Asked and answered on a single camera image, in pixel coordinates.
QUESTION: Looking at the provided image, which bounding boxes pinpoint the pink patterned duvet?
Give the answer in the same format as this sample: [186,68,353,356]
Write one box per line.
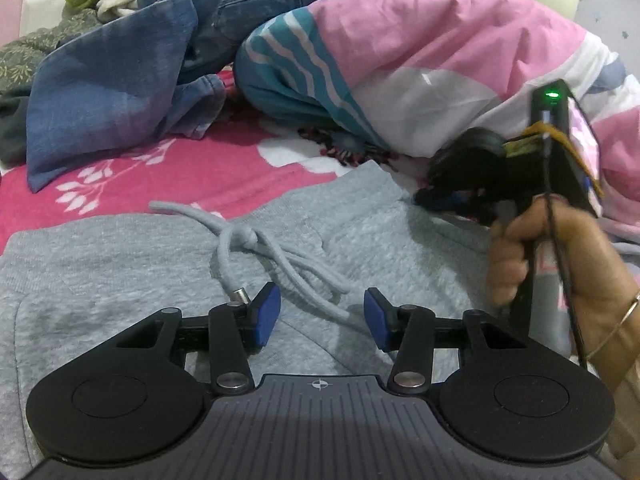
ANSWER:
[234,0,640,243]

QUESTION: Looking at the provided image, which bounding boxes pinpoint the person's right forearm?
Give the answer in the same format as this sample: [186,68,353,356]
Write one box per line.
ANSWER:
[585,287,640,396]

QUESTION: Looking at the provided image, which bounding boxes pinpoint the grey sweatpants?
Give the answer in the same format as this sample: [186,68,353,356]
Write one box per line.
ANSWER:
[0,160,601,463]

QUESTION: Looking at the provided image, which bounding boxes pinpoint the pink and white headboard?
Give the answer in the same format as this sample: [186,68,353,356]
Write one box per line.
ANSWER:
[0,0,103,53]

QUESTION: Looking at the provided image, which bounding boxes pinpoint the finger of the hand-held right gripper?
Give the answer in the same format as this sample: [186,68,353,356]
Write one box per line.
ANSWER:
[413,186,493,225]

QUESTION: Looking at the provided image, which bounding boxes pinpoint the light blue denim garment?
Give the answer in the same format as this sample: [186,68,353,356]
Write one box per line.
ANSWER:
[26,0,230,195]

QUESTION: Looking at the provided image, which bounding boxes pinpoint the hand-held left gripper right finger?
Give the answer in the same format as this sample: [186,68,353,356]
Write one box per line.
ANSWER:
[363,287,528,395]

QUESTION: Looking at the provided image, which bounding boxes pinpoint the pink floral blanket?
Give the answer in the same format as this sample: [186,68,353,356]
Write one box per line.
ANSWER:
[0,69,436,243]

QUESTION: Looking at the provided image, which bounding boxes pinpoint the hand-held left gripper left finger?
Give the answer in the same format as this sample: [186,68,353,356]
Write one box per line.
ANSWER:
[116,282,281,395]

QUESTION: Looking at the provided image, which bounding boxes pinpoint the black cable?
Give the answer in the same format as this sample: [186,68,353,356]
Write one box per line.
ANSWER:
[544,107,591,370]

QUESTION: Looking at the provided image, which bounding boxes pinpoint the green patterned cloth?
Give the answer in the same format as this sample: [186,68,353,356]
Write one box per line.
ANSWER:
[0,7,103,97]

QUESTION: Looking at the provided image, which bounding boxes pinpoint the thin gold bracelet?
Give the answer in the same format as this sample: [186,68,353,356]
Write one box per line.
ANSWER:
[586,292,640,361]

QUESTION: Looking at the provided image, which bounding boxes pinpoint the person's right hand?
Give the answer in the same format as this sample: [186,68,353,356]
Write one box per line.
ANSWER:
[487,199,638,361]

